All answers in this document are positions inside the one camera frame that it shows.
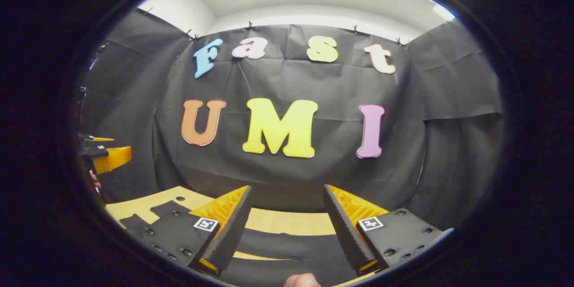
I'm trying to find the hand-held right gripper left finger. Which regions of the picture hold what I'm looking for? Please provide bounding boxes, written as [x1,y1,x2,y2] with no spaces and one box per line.
[119,185,253,276]

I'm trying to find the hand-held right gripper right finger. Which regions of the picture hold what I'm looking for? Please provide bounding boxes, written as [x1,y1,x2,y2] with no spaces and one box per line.
[323,184,454,277]

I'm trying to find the black jeans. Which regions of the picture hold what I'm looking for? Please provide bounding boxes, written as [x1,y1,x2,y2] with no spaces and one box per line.
[215,228,360,287]

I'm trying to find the black backdrop cloth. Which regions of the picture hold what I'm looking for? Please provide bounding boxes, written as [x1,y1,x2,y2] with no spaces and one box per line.
[80,8,503,230]

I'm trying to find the row of black cloth clips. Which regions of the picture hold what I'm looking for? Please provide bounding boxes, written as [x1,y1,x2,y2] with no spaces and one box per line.
[143,7,409,48]

